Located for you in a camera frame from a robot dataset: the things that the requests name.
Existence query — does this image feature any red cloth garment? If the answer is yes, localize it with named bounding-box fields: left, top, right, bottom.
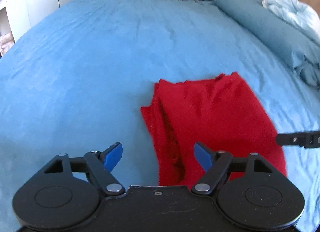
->
left=140, top=72, right=286, bottom=187

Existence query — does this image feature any blue bed sheet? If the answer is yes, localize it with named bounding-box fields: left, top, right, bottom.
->
left=1, top=0, right=319, bottom=231

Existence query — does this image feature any light blue blanket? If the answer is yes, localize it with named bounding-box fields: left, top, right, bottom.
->
left=262, top=0, right=320, bottom=45

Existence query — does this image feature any teal rolled duvet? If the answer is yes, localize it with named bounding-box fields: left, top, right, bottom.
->
left=215, top=0, right=319, bottom=89

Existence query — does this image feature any white shelf unit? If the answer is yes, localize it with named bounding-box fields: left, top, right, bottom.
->
left=1, top=0, right=30, bottom=56

